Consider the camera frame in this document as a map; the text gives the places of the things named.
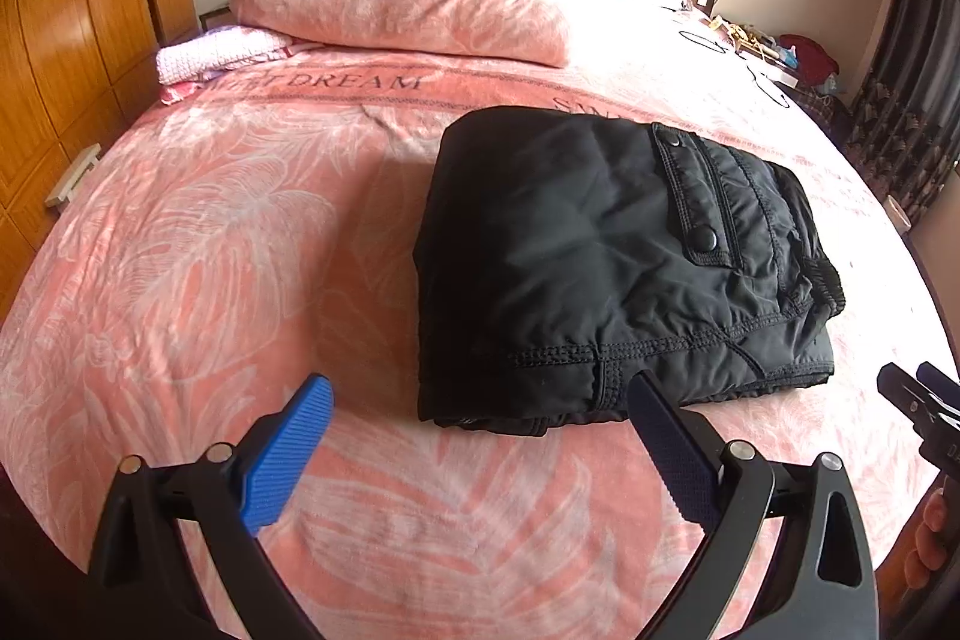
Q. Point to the wooden wardrobe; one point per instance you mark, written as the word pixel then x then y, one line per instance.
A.
pixel 67 10

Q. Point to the pink leaf-print blanket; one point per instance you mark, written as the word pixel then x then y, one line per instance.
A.
pixel 225 235

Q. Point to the black jacket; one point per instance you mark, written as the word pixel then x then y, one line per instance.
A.
pixel 562 250

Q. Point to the red cloth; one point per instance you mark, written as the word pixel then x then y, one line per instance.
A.
pixel 810 57

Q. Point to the pink pillow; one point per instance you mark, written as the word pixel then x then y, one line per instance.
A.
pixel 405 3

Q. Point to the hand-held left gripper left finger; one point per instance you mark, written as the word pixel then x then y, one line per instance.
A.
pixel 289 445

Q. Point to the patterned dark curtain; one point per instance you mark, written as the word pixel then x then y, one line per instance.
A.
pixel 907 108

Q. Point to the white knitted cloth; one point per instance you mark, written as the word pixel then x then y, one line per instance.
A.
pixel 217 51

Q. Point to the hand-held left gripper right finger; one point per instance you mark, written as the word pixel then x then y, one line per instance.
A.
pixel 667 445

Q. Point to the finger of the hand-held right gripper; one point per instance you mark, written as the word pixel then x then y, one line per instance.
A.
pixel 900 389
pixel 937 376

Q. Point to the person's right hand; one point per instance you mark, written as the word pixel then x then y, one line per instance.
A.
pixel 936 520

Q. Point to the cluttered bedside table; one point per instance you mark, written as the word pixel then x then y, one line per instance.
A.
pixel 757 44

